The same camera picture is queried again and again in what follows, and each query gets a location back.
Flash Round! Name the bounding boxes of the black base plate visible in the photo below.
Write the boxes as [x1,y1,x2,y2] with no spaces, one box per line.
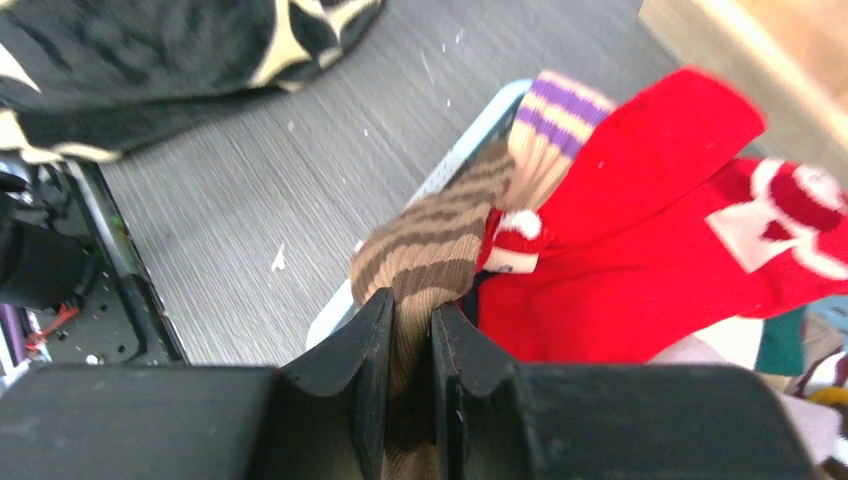
[18,162,186,365]

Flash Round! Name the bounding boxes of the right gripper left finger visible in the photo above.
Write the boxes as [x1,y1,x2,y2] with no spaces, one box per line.
[1,289,394,479]

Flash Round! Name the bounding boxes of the brown beige striped sock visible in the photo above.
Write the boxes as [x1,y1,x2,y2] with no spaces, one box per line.
[350,141,514,479]

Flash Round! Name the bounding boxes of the black floral blanket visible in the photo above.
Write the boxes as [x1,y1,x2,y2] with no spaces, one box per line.
[1,1,382,164]

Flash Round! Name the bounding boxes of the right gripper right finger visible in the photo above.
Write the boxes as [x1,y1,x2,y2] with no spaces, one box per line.
[431,305,815,479]

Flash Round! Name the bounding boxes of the red white patterned sock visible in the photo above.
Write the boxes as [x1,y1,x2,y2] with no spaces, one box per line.
[474,69,847,363]

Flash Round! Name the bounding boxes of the purple striped beige sock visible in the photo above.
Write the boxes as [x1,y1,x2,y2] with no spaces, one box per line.
[498,70,616,211]

